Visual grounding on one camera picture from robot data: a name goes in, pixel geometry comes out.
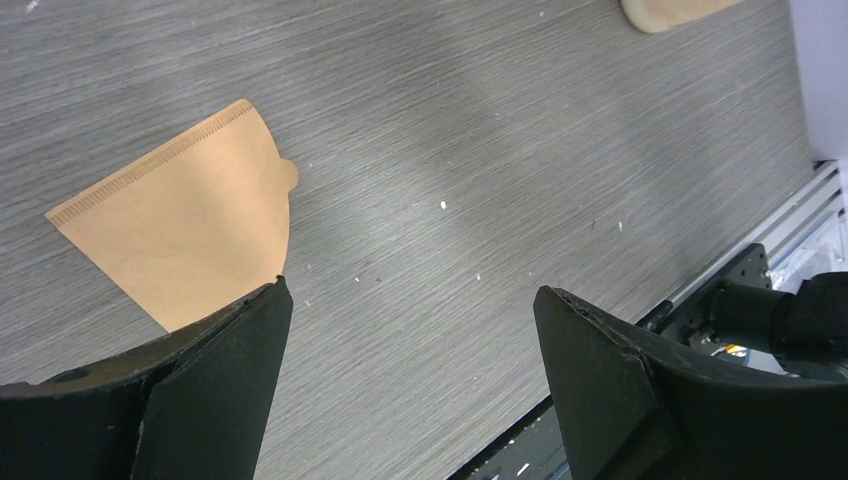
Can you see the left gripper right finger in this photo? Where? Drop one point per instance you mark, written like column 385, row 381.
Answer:
column 634, row 405

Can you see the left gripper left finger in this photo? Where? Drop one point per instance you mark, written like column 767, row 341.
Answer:
column 192, row 404

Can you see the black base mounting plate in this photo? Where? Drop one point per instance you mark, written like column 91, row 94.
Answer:
column 532, row 447

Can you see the aluminium frame rail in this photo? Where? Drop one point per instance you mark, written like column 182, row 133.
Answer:
column 807, row 234

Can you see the cream pump bottle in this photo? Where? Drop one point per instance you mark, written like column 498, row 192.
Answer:
column 658, row 16

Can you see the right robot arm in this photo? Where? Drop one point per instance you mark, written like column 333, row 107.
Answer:
column 805, row 331

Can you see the brown paper filter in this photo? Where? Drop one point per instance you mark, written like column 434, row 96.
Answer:
column 197, row 223

